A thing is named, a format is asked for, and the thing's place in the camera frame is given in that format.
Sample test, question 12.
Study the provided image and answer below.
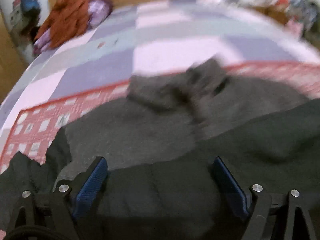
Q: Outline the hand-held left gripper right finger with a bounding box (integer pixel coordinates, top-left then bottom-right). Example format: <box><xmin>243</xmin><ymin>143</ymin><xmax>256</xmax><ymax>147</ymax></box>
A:
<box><xmin>212</xmin><ymin>156</ymin><xmax>320</xmax><ymax>240</ymax></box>

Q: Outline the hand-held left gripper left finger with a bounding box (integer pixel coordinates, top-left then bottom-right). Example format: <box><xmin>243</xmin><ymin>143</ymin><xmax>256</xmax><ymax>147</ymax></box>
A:
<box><xmin>5</xmin><ymin>156</ymin><xmax>108</xmax><ymax>240</ymax></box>

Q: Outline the grey fleece garment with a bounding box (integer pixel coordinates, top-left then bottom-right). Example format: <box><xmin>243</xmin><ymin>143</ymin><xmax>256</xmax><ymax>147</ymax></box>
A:
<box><xmin>54</xmin><ymin>57</ymin><xmax>310</xmax><ymax>180</ymax></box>

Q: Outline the black fuzzy garment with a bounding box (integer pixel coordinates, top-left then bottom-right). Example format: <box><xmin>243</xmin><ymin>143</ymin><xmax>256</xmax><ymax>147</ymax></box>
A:
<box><xmin>0</xmin><ymin>99</ymin><xmax>320</xmax><ymax>240</ymax></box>

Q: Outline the pile of dark clothes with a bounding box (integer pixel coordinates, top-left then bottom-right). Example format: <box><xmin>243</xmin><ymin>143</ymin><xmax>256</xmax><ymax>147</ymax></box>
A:
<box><xmin>287</xmin><ymin>0</ymin><xmax>320</xmax><ymax>42</ymax></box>

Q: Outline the red checkered blanket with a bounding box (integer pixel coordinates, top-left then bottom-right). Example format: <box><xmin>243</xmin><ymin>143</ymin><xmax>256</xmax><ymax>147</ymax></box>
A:
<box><xmin>0</xmin><ymin>61</ymin><xmax>320</xmax><ymax>174</ymax></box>

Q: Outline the wooden wardrobe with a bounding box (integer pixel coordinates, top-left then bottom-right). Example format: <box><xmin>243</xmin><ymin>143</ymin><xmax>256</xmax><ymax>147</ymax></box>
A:
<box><xmin>0</xmin><ymin>7</ymin><xmax>28</xmax><ymax>103</ymax></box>

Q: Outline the rust orange garment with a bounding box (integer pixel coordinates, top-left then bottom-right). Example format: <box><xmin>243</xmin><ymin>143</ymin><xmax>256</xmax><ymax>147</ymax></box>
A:
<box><xmin>34</xmin><ymin>0</ymin><xmax>92</xmax><ymax>50</ymax></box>

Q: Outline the purple pink checkered bedsheet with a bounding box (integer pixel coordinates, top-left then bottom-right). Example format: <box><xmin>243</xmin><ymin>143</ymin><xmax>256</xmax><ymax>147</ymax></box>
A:
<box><xmin>0</xmin><ymin>0</ymin><xmax>320</xmax><ymax>130</ymax></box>

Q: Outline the pink cloth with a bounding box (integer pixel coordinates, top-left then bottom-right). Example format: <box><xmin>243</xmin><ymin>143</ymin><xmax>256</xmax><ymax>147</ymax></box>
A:
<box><xmin>285</xmin><ymin>19</ymin><xmax>304</xmax><ymax>37</ymax></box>

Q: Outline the purple printed pillow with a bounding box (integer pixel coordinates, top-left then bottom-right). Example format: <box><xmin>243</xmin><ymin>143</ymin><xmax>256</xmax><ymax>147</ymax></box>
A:
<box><xmin>32</xmin><ymin>0</ymin><xmax>113</xmax><ymax>55</ymax></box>

